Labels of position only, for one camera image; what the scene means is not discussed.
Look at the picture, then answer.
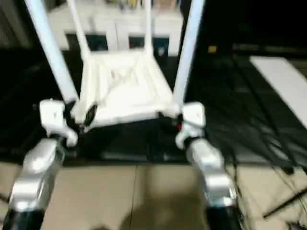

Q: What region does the white cabinet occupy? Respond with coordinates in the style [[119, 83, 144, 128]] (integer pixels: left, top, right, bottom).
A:
[[47, 0, 183, 57]]

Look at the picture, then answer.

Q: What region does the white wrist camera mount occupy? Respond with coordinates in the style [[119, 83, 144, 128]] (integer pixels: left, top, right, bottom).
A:
[[39, 99, 79, 148], [175, 102, 207, 150]]

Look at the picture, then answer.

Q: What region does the white plastic table leg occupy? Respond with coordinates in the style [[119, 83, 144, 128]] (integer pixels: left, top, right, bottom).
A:
[[66, 0, 94, 62], [172, 0, 207, 110], [24, 0, 80, 105], [143, 0, 154, 55]]

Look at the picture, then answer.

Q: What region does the black folding table frame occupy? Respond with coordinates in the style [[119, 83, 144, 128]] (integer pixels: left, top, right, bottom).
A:
[[262, 190, 307, 219]]

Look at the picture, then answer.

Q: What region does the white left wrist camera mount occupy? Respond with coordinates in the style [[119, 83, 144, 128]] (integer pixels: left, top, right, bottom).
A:
[[39, 99, 79, 148]]

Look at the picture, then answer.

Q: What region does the black side table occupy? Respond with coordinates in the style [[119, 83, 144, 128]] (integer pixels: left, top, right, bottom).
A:
[[232, 43, 307, 58]]

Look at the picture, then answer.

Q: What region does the grey curtain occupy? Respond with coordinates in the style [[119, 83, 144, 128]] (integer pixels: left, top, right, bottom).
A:
[[0, 0, 34, 47]]

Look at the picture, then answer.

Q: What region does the black mat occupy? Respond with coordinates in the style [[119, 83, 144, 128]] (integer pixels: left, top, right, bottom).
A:
[[0, 45, 307, 166]]

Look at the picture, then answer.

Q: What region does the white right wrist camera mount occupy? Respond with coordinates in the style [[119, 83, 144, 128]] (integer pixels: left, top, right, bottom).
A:
[[175, 102, 207, 150]]

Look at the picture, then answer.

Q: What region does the white flat board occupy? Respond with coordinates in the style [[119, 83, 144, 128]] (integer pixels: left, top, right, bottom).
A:
[[249, 55, 307, 115]]

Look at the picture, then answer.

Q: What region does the white plastic table top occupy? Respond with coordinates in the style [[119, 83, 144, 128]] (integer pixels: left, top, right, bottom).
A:
[[71, 51, 184, 131]]

